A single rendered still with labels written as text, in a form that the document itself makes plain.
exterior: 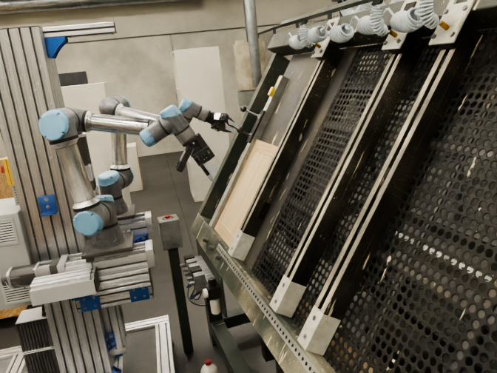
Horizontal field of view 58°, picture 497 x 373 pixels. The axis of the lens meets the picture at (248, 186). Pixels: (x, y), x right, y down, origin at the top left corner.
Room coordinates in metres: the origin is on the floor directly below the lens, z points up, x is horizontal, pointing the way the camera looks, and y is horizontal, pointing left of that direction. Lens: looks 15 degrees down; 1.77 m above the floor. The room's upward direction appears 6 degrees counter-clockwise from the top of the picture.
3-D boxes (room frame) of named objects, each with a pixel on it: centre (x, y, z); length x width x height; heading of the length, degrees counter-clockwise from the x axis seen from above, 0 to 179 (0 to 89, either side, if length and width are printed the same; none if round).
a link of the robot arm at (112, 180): (2.47, 0.78, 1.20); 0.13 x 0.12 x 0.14; 168
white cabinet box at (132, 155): (7.22, 2.04, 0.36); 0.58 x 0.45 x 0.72; 101
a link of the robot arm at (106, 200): (1.98, 0.68, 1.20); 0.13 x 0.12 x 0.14; 178
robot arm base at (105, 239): (1.98, 0.68, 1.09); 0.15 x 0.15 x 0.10
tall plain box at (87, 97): (4.79, 1.65, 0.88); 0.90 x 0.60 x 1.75; 11
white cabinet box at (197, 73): (6.39, 0.55, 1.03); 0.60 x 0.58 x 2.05; 11
